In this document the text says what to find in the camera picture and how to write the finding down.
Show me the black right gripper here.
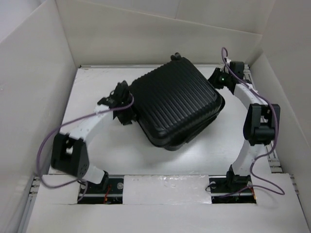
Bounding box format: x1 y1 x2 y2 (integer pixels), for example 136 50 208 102
201 68 230 90

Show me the black ribbed hard-shell suitcase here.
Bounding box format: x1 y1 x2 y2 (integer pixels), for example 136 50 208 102
129 53 225 151

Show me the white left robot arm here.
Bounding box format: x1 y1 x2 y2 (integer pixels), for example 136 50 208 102
51 81 137 193

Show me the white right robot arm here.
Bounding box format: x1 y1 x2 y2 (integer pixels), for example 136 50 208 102
208 60 280 192

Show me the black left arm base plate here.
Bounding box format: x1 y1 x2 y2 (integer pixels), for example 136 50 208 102
77 175 124 205

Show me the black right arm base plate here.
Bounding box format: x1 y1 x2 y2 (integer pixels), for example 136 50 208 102
205 175 257 204

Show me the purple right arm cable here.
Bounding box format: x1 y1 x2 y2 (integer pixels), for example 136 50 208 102
213 47 286 199

